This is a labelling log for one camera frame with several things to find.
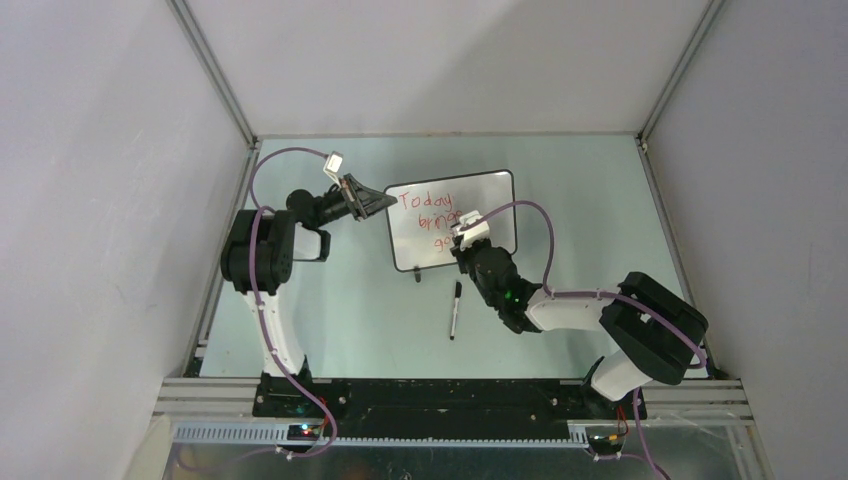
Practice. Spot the black whiteboard marker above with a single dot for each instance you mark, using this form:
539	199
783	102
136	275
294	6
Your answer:
458	288

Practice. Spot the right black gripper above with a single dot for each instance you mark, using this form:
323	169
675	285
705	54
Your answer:
461	255

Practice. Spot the white board black frame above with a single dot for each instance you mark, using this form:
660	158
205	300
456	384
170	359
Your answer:
420	222

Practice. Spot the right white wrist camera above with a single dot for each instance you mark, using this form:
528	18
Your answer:
470	228

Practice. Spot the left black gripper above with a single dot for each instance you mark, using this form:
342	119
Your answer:
351	191

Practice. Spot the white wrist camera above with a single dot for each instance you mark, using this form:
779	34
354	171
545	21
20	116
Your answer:
470	228
332	167

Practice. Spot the aluminium frame rail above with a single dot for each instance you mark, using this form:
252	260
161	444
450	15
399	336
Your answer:
202	48

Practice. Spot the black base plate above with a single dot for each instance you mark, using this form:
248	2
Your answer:
442	408

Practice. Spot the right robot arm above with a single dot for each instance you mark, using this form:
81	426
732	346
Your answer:
657	334

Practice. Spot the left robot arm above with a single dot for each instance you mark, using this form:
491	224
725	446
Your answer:
263	245

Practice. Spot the grey cable duct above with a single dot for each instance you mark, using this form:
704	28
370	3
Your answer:
290	434

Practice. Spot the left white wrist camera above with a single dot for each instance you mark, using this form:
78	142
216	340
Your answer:
332	167

